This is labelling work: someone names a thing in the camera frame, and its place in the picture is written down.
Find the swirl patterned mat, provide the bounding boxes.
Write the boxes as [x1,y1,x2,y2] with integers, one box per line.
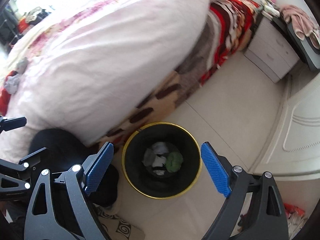
[94,204,146,240]

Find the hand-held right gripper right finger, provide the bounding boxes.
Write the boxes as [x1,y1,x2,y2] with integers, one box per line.
[201,142,289,240]

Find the green sock in bin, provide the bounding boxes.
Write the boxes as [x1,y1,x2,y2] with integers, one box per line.
[166,151,184,172]

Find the white socks in bin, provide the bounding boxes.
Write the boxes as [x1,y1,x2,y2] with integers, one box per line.
[151,142,171,156]

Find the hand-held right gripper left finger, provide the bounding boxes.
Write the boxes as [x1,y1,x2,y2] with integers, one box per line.
[24,142,115,240]

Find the white panelled door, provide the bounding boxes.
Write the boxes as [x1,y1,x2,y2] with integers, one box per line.
[252,69,320,181]

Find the black bin with gold rim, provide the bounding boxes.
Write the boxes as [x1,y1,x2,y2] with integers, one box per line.
[121,122,202,201]

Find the person's black trouser leg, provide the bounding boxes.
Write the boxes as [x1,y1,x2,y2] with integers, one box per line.
[28,128,119,207]

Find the white crumpled paper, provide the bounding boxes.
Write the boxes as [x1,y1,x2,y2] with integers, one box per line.
[152,155,167,168]

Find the beige slipper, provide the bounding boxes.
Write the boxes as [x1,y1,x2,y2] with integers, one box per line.
[99,199,121,216]

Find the red brown patterned blanket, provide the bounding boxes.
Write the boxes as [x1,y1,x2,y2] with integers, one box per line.
[0,0,262,153]

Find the grey sock on bed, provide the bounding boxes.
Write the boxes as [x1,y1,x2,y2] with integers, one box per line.
[4,75,21,95]

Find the cluttered dark rack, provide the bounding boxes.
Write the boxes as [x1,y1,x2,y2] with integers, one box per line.
[0,4,48,53]

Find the white nightstand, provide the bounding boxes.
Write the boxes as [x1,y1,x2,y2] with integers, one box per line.
[243,12,301,84]

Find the pink cloth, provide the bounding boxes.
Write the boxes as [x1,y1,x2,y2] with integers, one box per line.
[280,4,317,40]

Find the white floral quilt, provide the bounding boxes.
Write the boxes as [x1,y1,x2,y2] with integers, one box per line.
[0,0,228,161]

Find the red white packaging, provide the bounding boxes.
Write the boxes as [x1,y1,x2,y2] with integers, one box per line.
[237,197,307,233]

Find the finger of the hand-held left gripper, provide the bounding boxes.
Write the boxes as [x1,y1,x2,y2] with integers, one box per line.
[0,147,49,202]
[0,116,27,134]

